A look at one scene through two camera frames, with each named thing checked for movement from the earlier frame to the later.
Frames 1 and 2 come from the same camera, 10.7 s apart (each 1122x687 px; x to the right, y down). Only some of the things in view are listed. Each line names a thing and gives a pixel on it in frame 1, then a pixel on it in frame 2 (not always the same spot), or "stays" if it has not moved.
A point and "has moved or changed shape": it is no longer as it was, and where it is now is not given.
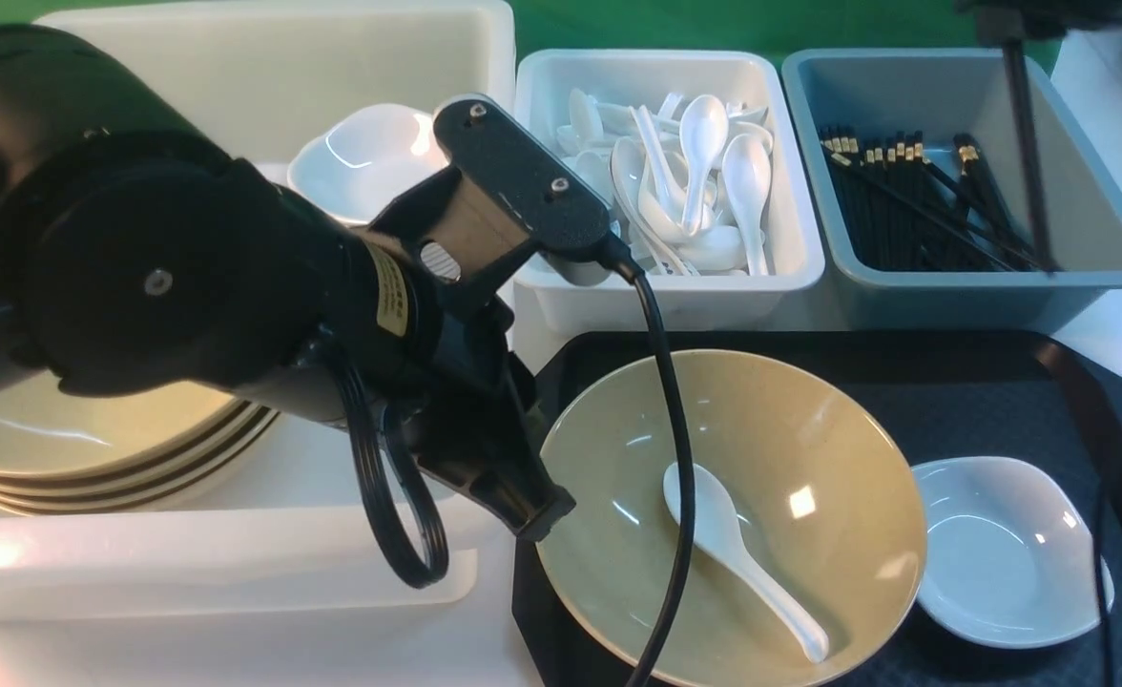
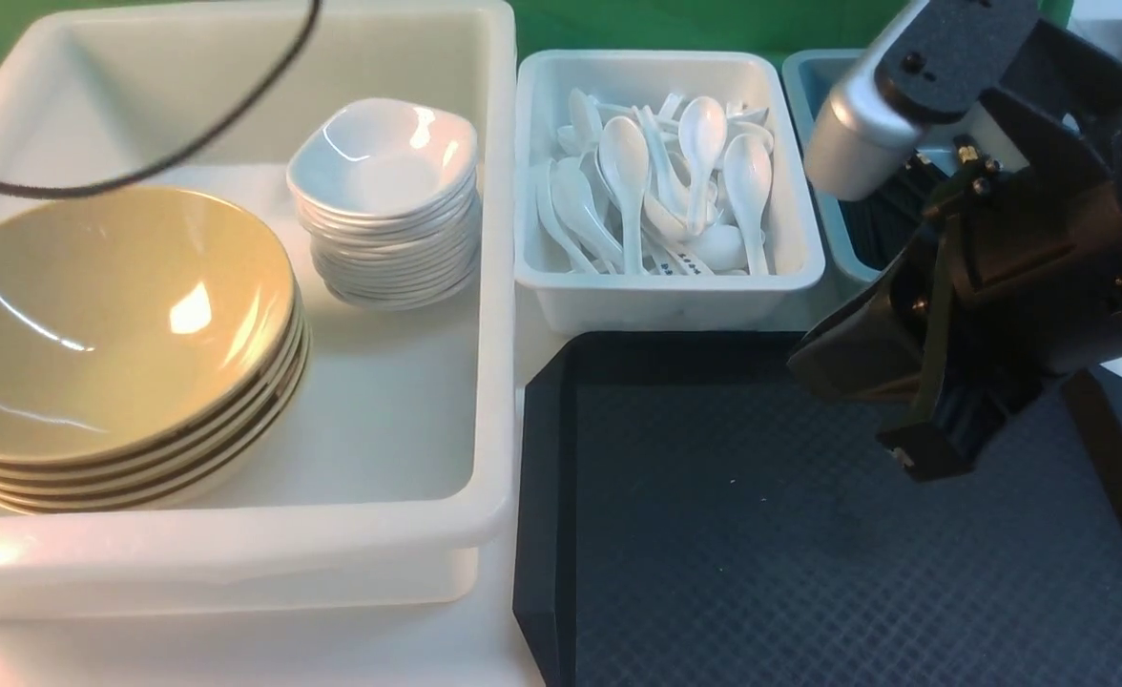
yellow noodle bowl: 810,468 has moved or changed shape
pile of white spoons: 686,180 stays
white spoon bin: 711,163 stays
